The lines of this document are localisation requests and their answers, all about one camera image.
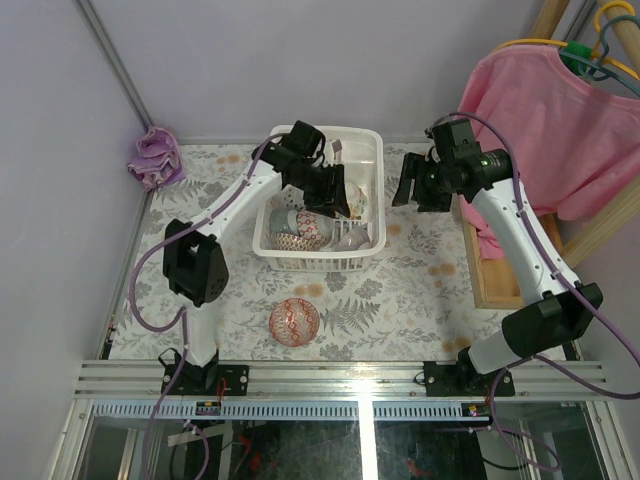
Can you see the purple glass bowl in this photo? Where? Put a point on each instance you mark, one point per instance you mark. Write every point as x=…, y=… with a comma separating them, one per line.
x=353, y=240

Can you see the tan patterned ceramic bowl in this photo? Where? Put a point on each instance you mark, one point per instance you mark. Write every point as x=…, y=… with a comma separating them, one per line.
x=291, y=242

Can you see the green clothes hanger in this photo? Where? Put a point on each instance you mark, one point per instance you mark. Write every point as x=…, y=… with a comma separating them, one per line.
x=594, y=64

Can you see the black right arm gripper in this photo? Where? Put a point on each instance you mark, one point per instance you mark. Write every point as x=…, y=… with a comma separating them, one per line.
x=430, y=203

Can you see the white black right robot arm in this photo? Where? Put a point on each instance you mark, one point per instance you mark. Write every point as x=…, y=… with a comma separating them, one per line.
x=557, y=305

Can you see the yellow flower ceramic bowl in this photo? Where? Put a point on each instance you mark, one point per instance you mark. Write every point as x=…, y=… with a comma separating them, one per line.
x=356, y=199

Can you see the crumpled purple cloth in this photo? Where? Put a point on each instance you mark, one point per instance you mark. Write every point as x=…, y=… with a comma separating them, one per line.
x=158, y=162

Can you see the white plastic dish rack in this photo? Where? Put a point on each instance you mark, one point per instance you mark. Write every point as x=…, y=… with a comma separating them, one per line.
x=363, y=158

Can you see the floral table mat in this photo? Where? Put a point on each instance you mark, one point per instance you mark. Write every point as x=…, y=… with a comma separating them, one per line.
x=413, y=302

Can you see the yellow clothes hanger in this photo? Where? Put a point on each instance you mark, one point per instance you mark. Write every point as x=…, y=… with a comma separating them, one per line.
x=626, y=33

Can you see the red rimmed bottom bowl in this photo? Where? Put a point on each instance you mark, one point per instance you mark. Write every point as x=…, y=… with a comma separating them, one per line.
x=294, y=322

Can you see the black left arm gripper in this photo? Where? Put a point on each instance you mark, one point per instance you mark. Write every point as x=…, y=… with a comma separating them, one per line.
x=327, y=188

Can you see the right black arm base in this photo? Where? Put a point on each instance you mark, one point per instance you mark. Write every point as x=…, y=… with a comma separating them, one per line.
x=458, y=379

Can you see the pink t-shirt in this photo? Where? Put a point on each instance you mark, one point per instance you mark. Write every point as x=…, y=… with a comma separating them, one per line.
x=545, y=130

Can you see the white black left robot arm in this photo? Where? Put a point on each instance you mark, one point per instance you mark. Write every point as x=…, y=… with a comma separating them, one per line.
x=194, y=262

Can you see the red patterned ceramic bowl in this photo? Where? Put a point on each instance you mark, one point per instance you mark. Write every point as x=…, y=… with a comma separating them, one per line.
x=316, y=228

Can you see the aluminium rail frame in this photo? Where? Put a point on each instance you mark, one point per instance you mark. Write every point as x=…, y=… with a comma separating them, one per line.
x=312, y=389

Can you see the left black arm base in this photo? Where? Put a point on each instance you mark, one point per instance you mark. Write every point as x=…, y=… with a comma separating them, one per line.
x=214, y=379

